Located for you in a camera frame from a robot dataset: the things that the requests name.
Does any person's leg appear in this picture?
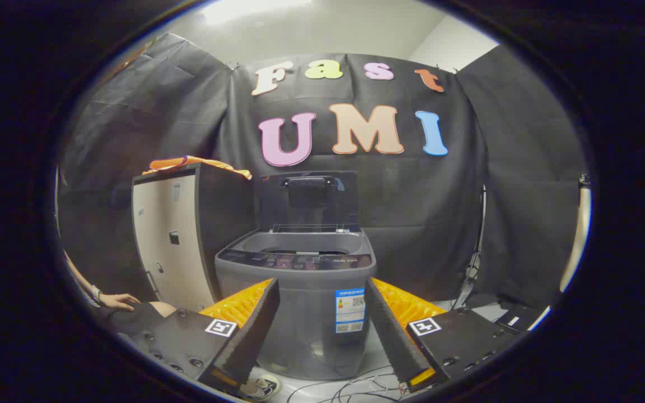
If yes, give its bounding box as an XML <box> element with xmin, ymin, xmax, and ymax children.
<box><xmin>99</xmin><ymin>301</ymin><xmax>177</xmax><ymax>336</ymax></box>

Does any white patterned shoe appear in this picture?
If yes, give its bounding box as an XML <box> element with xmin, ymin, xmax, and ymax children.
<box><xmin>241</xmin><ymin>374</ymin><xmax>283</xmax><ymax>401</ymax></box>

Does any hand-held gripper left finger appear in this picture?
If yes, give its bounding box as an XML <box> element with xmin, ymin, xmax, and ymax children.
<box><xmin>115</xmin><ymin>278</ymin><xmax>281</xmax><ymax>399</ymax></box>

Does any black backdrop cloth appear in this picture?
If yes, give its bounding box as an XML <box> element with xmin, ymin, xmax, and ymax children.
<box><xmin>57</xmin><ymin>32</ymin><xmax>589</xmax><ymax>308</ymax></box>

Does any black box with white label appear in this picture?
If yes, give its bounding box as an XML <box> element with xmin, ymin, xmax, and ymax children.
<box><xmin>493</xmin><ymin>302</ymin><xmax>547</xmax><ymax>334</ymax></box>

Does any tangle of floor cables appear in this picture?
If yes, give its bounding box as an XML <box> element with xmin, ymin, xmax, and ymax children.
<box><xmin>286</xmin><ymin>367</ymin><xmax>413</xmax><ymax>403</ymax></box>

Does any orange garment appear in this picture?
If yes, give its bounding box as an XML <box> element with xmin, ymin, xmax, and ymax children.
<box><xmin>142</xmin><ymin>155</ymin><xmax>253</xmax><ymax>181</ymax></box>

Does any grey washing machine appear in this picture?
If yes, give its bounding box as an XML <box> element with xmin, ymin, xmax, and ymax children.
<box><xmin>214</xmin><ymin>224</ymin><xmax>377</xmax><ymax>381</ymax></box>

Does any dark cabinet with white door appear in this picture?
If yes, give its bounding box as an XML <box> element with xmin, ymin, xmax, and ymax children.
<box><xmin>131</xmin><ymin>162</ymin><xmax>256</xmax><ymax>313</ymax></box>

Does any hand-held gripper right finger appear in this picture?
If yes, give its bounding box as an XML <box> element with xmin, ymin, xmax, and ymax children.
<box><xmin>364</xmin><ymin>277</ymin><xmax>526</xmax><ymax>393</ymax></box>

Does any dark washing machine lid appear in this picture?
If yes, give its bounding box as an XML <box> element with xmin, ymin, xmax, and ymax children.
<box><xmin>258</xmin><ymin>171</ymin><xmax>359</xmax><ymax>233</ymax></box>

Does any white pole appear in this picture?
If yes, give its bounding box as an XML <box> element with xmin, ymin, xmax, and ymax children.
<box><xmin>559</xmin><ymin>174</ymin><xmax>592</xmax><ymax>294</ymax></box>

